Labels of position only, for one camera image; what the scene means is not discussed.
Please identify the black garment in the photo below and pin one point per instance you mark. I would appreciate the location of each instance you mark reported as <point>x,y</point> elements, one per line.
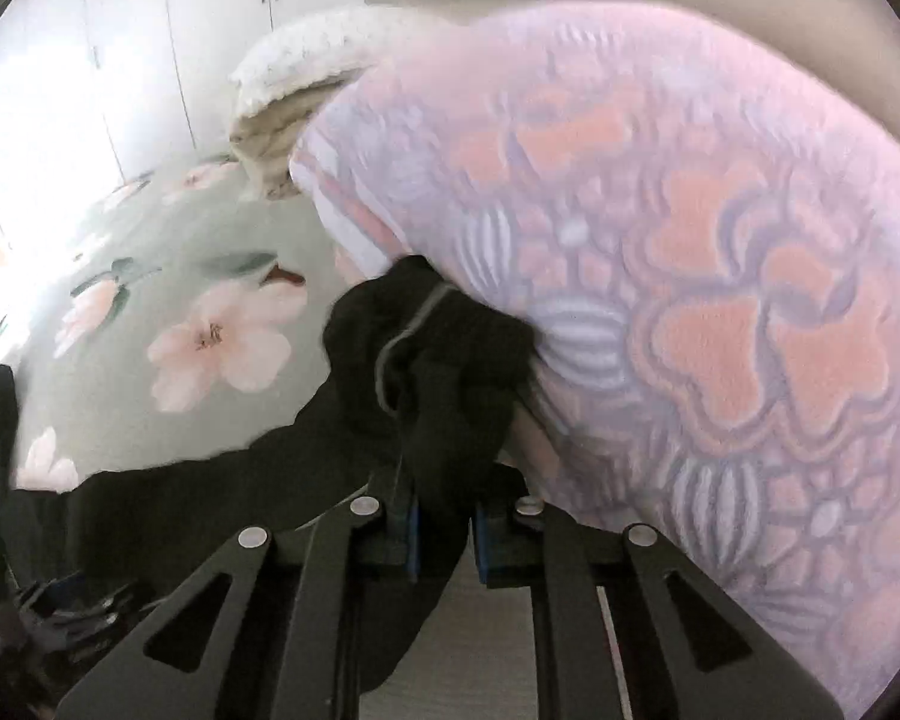
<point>421,378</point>

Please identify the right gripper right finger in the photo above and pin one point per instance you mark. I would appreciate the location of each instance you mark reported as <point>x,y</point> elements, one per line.
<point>627,626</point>

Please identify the green floral bed sheet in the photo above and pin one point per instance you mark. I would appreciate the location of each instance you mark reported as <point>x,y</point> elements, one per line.
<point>189,324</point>

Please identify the beige folded blanket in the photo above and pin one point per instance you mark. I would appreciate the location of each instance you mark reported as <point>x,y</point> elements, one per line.
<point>262,142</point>

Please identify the white wardrobe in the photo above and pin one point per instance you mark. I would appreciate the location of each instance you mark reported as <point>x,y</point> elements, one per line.
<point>93,93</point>

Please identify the pink floral fleece blanket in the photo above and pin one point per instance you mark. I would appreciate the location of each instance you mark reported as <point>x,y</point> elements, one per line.
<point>707,240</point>

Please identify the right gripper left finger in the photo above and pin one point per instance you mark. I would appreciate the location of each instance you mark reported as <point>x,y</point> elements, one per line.
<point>268,627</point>

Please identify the white quilted pillow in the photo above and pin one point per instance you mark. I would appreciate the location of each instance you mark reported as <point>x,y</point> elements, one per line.
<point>322,47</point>

